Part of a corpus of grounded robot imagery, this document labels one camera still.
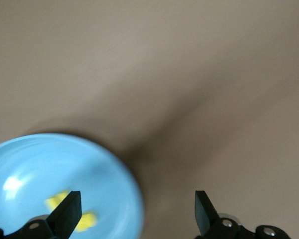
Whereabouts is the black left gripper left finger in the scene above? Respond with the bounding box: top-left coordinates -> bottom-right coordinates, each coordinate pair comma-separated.
0,190 -> 82,239

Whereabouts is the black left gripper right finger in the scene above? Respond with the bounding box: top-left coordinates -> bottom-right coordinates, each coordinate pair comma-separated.
194,190 -> 289,239

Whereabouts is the blue plate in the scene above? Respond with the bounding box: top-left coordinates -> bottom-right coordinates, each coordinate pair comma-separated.
0,133 -> 144,239

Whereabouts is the yellow foam letter s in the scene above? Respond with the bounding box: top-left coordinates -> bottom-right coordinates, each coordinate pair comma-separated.
74,211 -> 100,233

